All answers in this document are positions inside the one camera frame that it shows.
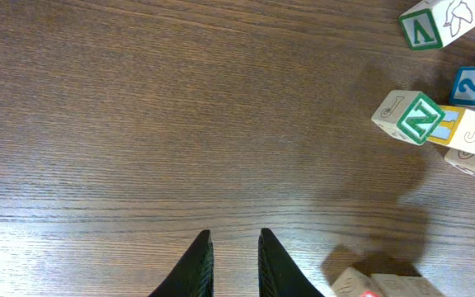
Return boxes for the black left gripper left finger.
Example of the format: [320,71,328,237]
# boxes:
[148,229,214,297]

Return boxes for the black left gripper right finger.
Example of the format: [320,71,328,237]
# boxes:
[258,228,323,297]

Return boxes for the red Y wooden block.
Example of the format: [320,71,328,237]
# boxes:
[332,266,383,297]

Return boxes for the red I wooden block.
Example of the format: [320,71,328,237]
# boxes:
[371,274,445,297]

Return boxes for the green N wooden block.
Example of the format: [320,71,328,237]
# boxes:
[371,90,445,146]

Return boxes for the yellow J wooden block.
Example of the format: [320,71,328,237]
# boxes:
[428,106,475,154]

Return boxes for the green V wooden block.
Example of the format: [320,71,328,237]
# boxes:
[398,0,475,51]

